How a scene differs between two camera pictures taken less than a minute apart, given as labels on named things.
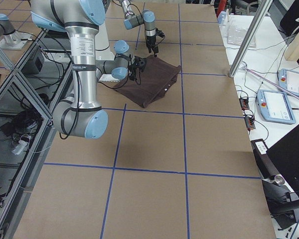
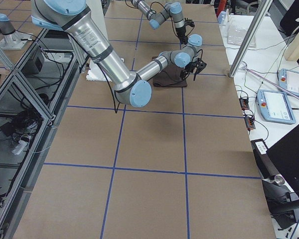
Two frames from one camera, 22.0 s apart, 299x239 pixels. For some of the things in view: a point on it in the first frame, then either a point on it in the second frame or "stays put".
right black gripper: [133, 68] to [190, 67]
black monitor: [290, 156] stays put
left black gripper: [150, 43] to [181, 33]
